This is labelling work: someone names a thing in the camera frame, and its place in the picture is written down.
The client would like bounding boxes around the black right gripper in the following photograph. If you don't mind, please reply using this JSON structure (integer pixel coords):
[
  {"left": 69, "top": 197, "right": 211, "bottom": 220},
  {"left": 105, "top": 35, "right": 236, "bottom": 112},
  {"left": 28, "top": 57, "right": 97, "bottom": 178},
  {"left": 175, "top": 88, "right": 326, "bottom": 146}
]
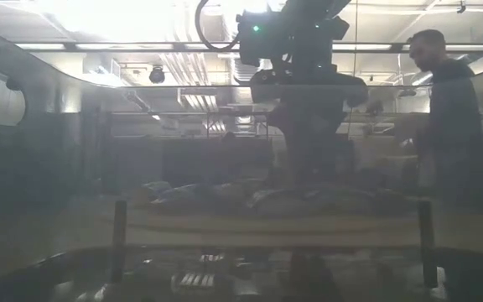
[{"left": 248, "top": 69, "right": 369, "bottom": 185}]

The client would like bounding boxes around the blue granola bar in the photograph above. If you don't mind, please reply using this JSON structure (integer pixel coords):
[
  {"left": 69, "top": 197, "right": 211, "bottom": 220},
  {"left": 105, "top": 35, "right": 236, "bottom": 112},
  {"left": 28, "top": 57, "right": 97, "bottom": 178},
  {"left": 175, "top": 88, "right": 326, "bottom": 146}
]
[
  {"left": 151, "top": 184, "right": 209, "bottom": 207},
  {"left": 140, "top": 180, "right": 174, "bottom": 202}
]

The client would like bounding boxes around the ceiling air vent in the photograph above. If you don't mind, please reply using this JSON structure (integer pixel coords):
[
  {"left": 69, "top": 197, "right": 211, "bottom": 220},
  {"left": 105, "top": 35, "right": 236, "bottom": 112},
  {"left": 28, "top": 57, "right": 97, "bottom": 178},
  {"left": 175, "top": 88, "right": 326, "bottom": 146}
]
[{"left": 231, "top": 57, "right": 254, "bottom": 85}]

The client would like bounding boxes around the person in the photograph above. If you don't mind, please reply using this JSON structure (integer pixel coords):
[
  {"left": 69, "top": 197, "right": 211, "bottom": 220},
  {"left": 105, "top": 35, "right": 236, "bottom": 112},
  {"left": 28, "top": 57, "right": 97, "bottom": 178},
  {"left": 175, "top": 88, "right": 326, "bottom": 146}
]
[{"left": 407, "top": 28, "right": 483, "bottom": 202}]

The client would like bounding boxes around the clear plastic bin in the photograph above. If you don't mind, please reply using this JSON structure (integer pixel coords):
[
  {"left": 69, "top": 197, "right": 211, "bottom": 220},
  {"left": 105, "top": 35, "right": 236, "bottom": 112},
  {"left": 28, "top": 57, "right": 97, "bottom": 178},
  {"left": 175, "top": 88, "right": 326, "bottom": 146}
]
[{"left": 0, "top": 18, "right": 483, "bottom": 302}]

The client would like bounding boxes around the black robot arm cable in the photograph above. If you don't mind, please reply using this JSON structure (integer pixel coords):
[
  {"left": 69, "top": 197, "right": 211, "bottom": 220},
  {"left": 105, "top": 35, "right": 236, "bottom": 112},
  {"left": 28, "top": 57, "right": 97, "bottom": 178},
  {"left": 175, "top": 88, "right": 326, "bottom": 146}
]
[{"left": 194, "top": 0, "right": 242, "bottom": 52}]

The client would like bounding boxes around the black ceiling dome camera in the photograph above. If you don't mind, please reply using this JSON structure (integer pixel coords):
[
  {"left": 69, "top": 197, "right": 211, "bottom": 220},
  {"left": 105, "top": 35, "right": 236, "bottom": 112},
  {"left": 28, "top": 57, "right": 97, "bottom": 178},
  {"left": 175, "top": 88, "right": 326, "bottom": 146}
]
[{"left": 148, "top": 65, "right": 166, "bottom": 85}]

